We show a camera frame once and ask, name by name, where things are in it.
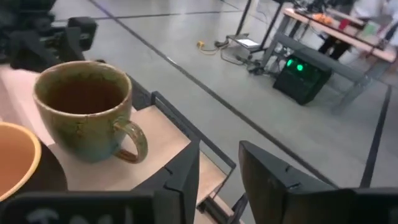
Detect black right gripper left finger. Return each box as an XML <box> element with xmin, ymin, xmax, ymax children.
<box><xmin>0</xmin><ymin>141</ymin><xmax>201</xmax><ymax>224</ymax></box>

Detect person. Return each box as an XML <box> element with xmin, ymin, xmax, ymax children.
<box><xmin>317</xmin><ymin>0</ymin><xmax>398</xmax><ymax>62</ymax></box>

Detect small green cup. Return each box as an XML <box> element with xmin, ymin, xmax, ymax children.
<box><xmin>362</xmin><ymin>21</ymin><xmax>379</xmax><ymax>35</ymax></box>

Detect black cup yellow inside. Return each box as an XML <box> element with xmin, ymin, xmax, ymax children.
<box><xmin>0</xmin><ymin>121</ymin><xmax>68</xmax><ymax>203</ymax></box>

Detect small red cup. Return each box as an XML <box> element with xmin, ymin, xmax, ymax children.
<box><xmin>338</xmin><ymin>17</ymin><xmax>351</xmax><ymax>31</ymax></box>

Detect green teal glazed mug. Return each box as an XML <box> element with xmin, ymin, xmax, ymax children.
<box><xmin>32</xmin><ymin>60</ymin><xmax>149</xmax><ymax>165</ymax></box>

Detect black floor stand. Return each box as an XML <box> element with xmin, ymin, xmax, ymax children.
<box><xmin>214</xmin><ymin>0</ymin><xmax>285</xmax><ymax>63</ymax></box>

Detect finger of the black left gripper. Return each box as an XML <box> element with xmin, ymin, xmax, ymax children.
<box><xmin>57</xmin><ymin>16</ymin><xmax>98</xmax><ymax>63</ymax></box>
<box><xmin>8</xmin><ymin>29</ymin><xmax>60</xmax><ymax>74</ymax></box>

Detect black computer green lights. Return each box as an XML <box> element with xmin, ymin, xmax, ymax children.
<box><xmin>272</xmin><ymin>54</ymin><xmax>332</xmax><ymax>106</ymax></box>

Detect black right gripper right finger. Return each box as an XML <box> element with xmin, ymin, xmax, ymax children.
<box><xmin>238</xmin><ymin>140</ymin><xmax>398</xmax><ymax>224</ymax></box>

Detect orange objects on table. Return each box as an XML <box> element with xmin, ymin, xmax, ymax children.
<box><xmin>312</xmin><ymin>12</ymin><xmax>334</xmax><ymax>26</ymax></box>

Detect wooden shelf black metal frame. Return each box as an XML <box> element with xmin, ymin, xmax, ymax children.
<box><xmin>0</xmin><ymin>63</ymin><xmax>237</xmax><ymax>224</ymax></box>

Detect wooden-top background table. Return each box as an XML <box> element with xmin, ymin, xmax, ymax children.
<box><xmin>260</xmin><ymin>7</ymin><xmax>398</xmax><ymax>114</ymax></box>

